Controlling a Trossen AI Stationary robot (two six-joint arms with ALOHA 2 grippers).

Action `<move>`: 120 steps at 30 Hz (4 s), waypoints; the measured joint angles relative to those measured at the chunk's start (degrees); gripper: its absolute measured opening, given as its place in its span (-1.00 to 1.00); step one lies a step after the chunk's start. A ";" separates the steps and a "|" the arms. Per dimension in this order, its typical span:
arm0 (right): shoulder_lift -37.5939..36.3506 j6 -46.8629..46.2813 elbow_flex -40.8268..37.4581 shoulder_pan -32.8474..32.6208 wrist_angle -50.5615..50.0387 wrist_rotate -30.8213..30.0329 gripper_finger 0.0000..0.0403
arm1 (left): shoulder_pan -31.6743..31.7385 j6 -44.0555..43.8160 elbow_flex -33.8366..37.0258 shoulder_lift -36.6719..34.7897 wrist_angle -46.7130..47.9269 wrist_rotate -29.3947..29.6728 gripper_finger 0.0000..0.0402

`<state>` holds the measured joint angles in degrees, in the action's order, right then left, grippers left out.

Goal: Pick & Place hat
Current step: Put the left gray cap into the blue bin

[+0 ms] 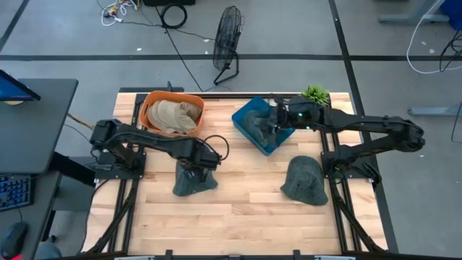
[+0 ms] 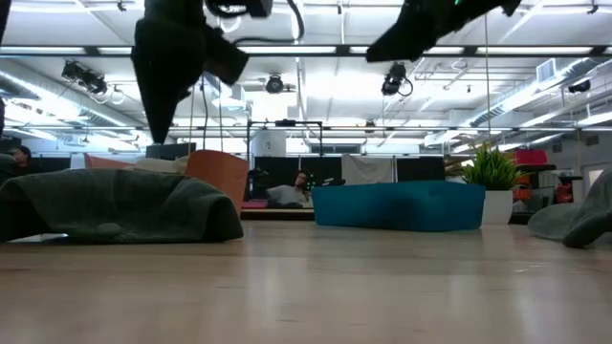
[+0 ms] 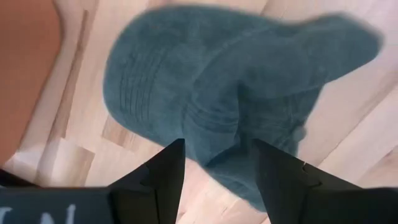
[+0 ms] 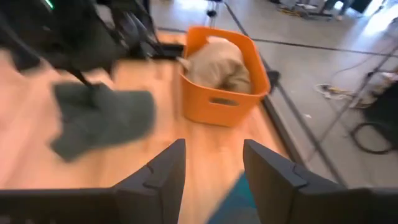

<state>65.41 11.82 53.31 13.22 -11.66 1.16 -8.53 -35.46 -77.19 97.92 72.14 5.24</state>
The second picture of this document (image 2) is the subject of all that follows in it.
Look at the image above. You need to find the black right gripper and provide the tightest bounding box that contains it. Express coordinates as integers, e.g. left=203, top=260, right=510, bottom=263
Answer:
left=365, top=0, right=522, bottom=64

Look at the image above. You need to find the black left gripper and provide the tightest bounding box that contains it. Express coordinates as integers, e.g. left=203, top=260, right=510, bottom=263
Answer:
left=131, top=0, right=208, bottom=145

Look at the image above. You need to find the dark green knit hat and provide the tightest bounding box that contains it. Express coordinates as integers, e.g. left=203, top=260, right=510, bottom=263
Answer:
left=0, top=167, right=246, bottom=246

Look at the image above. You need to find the grey-green knit hat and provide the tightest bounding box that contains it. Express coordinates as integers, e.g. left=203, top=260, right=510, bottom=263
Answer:
left=527, top=167, right=612, bottom=249

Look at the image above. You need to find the black monitor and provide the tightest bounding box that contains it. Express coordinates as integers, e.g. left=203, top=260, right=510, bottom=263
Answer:
left=144, top=141, right=198, bottom=161

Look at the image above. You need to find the orange bin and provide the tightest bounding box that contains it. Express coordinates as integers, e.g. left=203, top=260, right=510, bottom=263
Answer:
left=83, top=149, right=251, bottom=217

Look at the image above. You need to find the white hanging cloth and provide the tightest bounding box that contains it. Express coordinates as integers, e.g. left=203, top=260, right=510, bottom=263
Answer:
left=340, top=153, right=396, bottom=186

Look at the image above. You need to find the green potted plant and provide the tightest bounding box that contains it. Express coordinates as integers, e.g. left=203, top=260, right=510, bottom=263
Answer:
left=461, top=141, right=524, bottom=192

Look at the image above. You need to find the person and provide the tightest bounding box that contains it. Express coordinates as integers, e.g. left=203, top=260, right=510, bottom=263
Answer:
left=265, top=168, right=313, bottom=209
left=9, top=144, right=38, bottom=177

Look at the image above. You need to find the red box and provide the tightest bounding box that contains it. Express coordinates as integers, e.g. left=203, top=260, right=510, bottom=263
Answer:
left=514, top=148, right=549, bottom=166

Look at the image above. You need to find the white plant pot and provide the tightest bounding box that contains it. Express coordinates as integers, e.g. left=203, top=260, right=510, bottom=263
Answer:
left=481, top=189, right=514, bottom=226

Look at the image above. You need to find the black ceiling camera with cable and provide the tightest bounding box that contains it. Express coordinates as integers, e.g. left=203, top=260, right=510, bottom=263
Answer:
left=381, top=61, right=414, bottom=97

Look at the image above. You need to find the hanging black cable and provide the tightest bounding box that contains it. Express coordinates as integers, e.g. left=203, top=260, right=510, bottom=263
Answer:
left=188, top=75, right=224, bottom=154

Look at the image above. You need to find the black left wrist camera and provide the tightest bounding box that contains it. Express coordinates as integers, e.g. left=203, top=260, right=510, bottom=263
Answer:
left=205, top=26, right=251, bottom=86

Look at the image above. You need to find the black ceiling camera on bracket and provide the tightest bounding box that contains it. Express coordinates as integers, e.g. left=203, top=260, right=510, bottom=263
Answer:
left=60, top=60, right=109, bottom=96

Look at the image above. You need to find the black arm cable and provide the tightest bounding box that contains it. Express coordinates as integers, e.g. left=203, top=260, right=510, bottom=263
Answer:
left=232, top=0, right=306, bottom=47

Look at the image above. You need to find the round black ceiling camera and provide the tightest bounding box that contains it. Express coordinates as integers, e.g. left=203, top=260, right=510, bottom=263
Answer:
left=264, top=74, right=287, bottom=96

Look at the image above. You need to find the horizontal light bar frame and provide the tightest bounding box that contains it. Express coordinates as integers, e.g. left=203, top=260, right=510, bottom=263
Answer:
left=0, top=44, right=612, bottom=59

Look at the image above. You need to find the small black ceiling camera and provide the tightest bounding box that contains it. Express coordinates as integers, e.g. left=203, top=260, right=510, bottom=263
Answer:
left=567, top=78, right=592, bottom=95

